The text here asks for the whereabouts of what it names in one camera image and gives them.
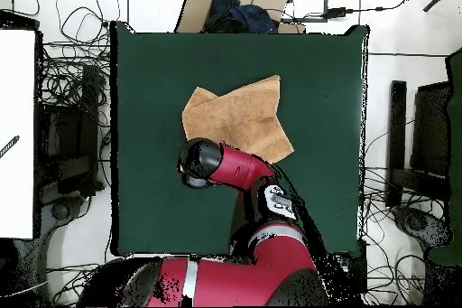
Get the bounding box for tan terry towel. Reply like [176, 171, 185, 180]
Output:
[180, 74, 295, 165]

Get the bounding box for white flat panel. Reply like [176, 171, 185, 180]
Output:
[0, 28, 37, 240]

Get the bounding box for dark green table cloth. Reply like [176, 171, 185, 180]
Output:
[109, 20, 370, 257]

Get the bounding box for dark blue jeans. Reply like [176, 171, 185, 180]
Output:
[205, 0, 280, 34]

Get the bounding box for brown cardboard box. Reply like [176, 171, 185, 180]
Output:
[173, 0, 307, 34]

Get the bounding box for grey stand foot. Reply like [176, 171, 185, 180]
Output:
[42, 195, 86, 237]
[393, 206, 452, 249]

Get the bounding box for black striped rod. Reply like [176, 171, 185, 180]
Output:
[0, 135, 21, 160]

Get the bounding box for black stand frame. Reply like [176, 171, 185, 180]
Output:
[385, 79, 452, 208]
[35, 63, 106, 197]

